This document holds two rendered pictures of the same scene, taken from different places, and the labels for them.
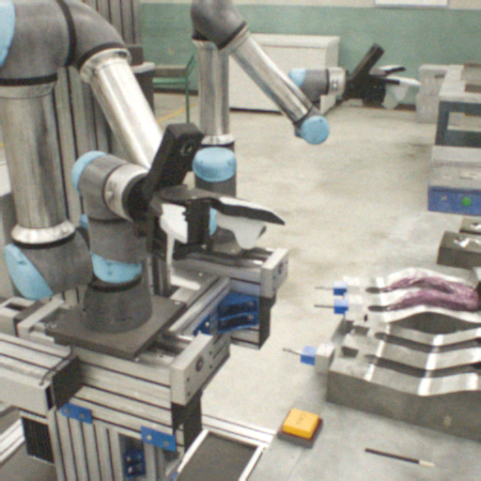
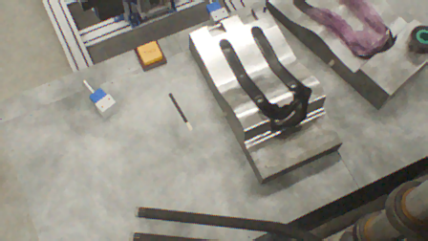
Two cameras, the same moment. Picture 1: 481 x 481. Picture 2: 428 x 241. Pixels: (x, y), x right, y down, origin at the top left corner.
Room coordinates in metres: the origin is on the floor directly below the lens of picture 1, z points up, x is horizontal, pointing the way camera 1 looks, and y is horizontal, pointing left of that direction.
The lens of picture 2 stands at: (0.51, -0.80, 2.30)
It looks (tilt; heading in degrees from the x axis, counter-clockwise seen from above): 67 degrees down; 37
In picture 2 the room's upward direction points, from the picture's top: 4 degrees clockwise
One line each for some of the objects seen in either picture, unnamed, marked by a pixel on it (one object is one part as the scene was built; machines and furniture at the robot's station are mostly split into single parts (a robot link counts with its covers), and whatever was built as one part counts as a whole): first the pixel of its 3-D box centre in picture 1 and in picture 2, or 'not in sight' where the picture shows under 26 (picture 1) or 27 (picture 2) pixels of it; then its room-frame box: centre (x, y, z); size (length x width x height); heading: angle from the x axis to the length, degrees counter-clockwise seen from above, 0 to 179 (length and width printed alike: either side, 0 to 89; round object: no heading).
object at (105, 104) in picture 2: not in sight; (97, 96); (0.85, -0.11, 0.83); 0.13 x 0.05 x 0.05; 82
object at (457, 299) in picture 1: (433, 288); (352, 17); (1.54, -0.54, 0.90); 0.26 x 0.18 x 0.08; 83
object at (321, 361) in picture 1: (306, 354); (213, 8); (1.32, -0.16, 0.83); 0.13 x 0.05 x 0.05; 66
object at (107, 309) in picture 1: (116, 294); not in sight; (1.16, 0.27, 1.09); 0.15 x 0.15 x 0.10
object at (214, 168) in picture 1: (215, 176); not in sight; (1.62, 0.07, 1.20); 0.13 x 0.12 x 0.14; 2
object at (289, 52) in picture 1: (275, 73); not in sight; (8.33, -0.44, 0.47); 1.52 x 0.77 x 0.94; 70
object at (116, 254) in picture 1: (124, 240); not in sight; (0.88, 0.18, 1.34); 0.11 x 0.08 x 0.11; 131
